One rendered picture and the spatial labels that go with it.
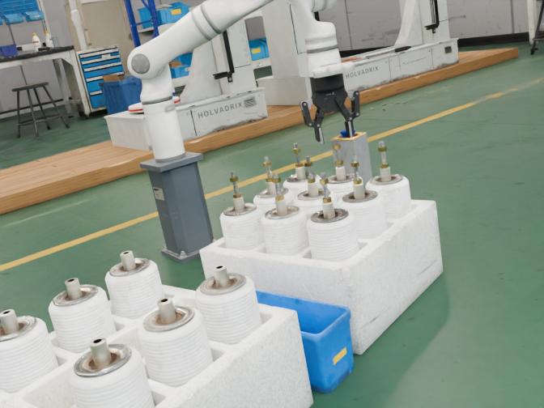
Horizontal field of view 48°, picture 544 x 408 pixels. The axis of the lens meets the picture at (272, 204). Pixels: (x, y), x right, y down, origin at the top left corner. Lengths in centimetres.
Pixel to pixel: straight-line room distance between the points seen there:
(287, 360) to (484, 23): 622
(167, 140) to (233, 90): 196
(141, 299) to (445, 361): 56
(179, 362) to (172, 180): 96
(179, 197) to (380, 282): 77
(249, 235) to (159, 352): 50
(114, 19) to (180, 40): 610
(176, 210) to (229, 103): 189
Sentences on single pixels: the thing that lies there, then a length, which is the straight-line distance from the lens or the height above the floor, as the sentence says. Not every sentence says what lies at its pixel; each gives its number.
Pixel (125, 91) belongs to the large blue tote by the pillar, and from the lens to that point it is 583.
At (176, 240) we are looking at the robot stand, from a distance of 184.
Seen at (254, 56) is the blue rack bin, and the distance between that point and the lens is 692.
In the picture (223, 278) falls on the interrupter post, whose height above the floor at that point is 26.
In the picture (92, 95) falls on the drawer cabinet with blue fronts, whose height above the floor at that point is 22.
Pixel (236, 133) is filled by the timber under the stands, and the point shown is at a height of 5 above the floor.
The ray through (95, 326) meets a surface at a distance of 107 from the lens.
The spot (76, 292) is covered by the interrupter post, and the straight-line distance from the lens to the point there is 108.
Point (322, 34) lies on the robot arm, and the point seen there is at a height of 59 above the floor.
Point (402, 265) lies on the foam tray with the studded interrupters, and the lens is 132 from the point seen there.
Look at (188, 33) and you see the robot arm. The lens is 171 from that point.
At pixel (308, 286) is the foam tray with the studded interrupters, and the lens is 120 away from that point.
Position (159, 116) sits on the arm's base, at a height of 43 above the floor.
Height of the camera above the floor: 63
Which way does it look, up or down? 16 degrees down
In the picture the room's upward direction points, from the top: 11 degrees counter-clockwise
